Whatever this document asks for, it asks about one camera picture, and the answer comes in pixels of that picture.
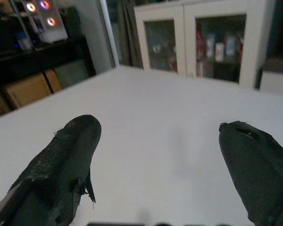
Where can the pale green storage box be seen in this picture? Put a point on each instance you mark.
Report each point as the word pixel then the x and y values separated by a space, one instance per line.
pixel 72 73

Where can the white computer case with fans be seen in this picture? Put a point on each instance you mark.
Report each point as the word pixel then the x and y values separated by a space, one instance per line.
pixel 43 20

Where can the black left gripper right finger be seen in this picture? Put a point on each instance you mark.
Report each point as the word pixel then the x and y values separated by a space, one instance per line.
pixel 257 169

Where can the white glass-door cabinet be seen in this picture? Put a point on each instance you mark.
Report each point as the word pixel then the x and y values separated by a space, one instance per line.
pixel 193 40

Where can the grey-green curtain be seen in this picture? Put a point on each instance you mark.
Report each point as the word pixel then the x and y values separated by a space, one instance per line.
pixel 129 33

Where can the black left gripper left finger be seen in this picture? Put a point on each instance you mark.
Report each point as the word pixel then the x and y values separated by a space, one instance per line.
pixel 61 164

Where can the brown cardboard box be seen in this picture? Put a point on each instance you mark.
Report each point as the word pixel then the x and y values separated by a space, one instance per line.
pixel 28 88

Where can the black shelf unit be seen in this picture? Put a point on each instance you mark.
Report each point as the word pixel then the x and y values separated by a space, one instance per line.
pixel 37 54

